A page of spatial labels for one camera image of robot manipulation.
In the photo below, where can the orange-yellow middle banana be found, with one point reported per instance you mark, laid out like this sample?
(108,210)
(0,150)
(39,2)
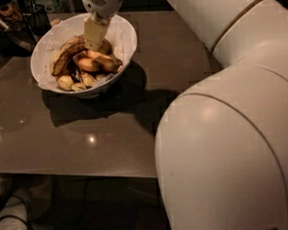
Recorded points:
(86,63)

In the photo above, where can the small banana lower middle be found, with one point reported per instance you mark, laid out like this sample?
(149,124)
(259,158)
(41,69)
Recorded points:
(87,79)

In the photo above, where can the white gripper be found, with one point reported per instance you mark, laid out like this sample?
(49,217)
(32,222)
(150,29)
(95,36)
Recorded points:
(106,2)

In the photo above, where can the small banana lower left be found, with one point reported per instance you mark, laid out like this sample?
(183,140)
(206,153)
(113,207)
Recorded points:
(65,82)

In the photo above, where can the black mesh pen cup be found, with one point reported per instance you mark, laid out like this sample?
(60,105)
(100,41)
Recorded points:
(38,19)

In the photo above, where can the white bowl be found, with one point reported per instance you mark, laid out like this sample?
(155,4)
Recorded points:
(122,30)

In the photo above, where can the long dark-spotted banana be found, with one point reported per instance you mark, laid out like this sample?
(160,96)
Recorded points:
(67,51)

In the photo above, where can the small banana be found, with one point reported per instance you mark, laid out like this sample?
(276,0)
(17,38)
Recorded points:
(65,82)
(87,79)

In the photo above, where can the dark basket with items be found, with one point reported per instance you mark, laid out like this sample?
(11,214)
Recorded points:
(15,26)

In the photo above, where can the yellow banana at right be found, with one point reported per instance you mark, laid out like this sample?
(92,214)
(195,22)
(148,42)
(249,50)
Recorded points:
(105,57)

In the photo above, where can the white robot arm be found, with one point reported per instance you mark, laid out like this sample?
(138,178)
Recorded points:
(221,148)

